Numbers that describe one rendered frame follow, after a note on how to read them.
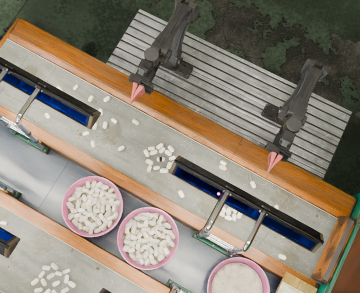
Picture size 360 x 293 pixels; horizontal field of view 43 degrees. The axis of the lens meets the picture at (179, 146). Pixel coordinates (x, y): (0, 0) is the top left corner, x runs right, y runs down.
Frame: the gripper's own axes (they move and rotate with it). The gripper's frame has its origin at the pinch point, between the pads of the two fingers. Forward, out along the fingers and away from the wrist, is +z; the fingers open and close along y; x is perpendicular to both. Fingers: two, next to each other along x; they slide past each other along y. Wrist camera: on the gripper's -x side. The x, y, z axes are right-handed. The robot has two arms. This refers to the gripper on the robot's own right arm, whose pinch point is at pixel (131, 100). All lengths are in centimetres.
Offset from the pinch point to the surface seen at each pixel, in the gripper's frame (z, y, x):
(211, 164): 1, 39, 33
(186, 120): -11.8, 20.2, 30.5
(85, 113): 13.9, -12.1, -4.5
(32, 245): 69, -13, 31
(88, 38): -55, -71, 108
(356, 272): 20, 106, 2
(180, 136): -3.9, 20.6, 32.8
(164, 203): 26.9, 28.6, 29.5
